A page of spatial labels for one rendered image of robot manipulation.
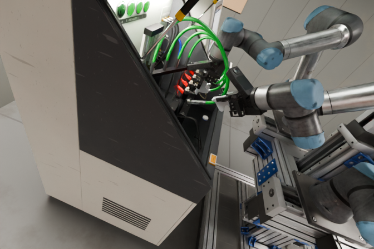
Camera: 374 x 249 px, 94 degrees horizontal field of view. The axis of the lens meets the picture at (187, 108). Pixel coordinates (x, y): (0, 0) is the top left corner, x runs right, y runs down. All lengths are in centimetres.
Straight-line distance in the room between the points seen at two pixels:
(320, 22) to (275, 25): 208
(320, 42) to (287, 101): 38
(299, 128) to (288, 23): 265
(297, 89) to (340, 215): 56
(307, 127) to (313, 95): 9
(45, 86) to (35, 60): 9
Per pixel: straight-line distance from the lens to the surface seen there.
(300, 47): 78
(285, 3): 306
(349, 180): 86
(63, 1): 58
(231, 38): 73
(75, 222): 163
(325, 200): 90
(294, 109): 52
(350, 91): 68
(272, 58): 68
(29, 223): 169
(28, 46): 74
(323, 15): 103
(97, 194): 122
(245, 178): 192
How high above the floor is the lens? 155
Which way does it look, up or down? 37 degrees down
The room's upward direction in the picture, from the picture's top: 25 degrees clockwise
